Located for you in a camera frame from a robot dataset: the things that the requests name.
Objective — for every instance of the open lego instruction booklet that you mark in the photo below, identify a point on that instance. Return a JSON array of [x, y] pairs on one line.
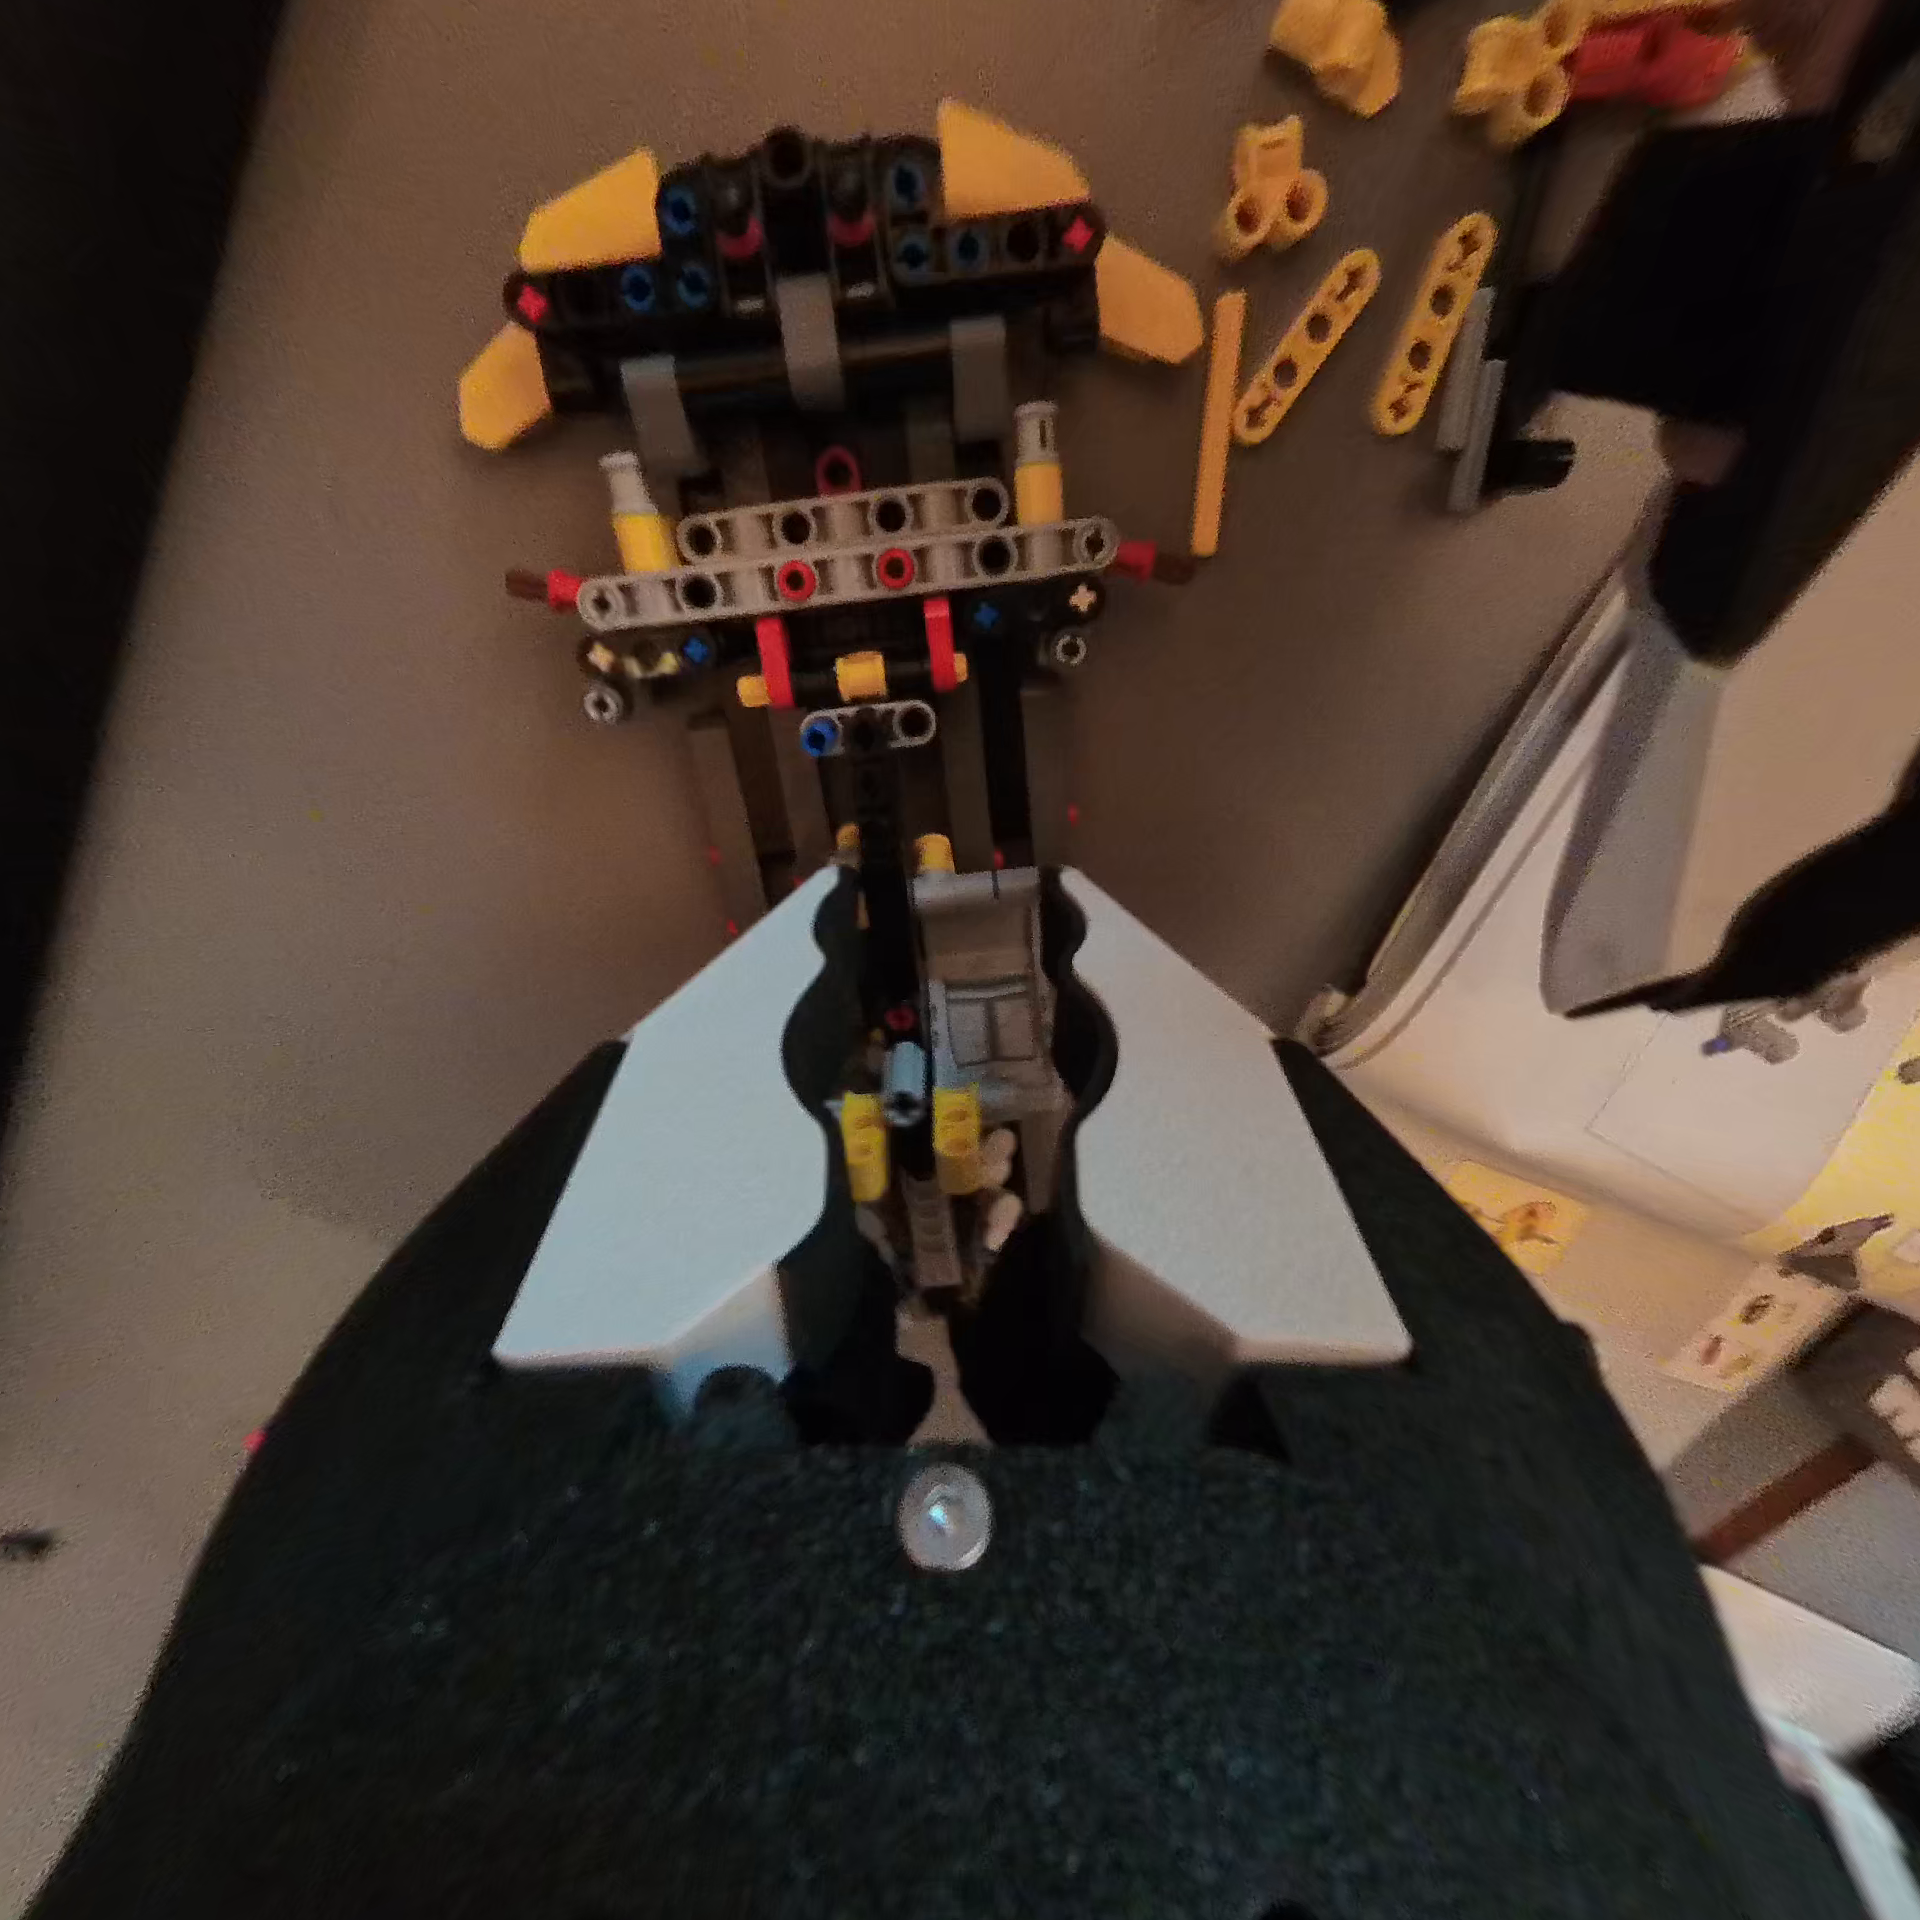
[[1500, 1123]]

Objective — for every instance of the yellow lego beam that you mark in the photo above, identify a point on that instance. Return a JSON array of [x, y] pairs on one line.
[[1303, 347], [1439, 326]]

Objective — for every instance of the black perforated pad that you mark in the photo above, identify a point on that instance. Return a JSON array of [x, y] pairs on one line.
[[88, 452]]

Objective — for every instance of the large yellow lego connector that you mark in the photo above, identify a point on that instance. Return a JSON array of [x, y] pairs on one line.
[[1343, 55]]

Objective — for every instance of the yellow lego axle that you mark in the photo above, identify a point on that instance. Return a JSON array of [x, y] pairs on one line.
[[1217, 429]]

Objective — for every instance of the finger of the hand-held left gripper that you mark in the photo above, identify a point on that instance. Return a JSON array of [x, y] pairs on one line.
[[1626, 812]]

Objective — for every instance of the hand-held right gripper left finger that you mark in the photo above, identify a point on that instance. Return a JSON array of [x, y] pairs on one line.
[[674, 1188]]

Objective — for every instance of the black yellow lego vehicle model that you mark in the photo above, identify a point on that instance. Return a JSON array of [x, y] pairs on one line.
[[839, 569]]

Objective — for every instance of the small yellow lego connector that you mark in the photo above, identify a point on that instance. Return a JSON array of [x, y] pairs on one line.
[[1268, 186]]

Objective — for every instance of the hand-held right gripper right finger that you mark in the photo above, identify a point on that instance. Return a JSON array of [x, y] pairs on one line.
[[1244, 1188]]

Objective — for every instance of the yellow red lego assembly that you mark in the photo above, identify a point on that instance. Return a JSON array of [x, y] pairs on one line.
[[1619, 60]]

